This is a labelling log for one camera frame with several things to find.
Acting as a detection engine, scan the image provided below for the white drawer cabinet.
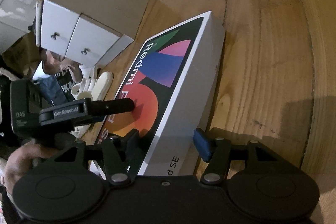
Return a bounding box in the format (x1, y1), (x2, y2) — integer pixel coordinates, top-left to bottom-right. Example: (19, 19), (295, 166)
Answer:
(35, 0), (149, 68)

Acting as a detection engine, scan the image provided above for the Redmi Pad SE box lid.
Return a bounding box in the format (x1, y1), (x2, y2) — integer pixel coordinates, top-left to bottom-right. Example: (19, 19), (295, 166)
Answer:
(96, 11), (225, 176)

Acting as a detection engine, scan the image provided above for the person's left hand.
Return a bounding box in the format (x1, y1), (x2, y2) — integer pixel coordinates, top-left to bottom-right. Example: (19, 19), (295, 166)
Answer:
(4, 141), (58, 194)

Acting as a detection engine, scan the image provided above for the white slipper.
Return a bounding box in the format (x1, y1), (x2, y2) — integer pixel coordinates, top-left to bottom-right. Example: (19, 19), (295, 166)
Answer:
(71, 65), (98, 99)

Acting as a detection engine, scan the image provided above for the cream slipper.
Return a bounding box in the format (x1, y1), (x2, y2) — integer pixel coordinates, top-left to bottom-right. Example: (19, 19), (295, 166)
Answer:
(73, 71), (114, 138)

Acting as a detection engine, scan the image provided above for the dark printed clothing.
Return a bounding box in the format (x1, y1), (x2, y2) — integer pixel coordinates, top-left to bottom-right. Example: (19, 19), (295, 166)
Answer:
(31, 52), (82, 106)

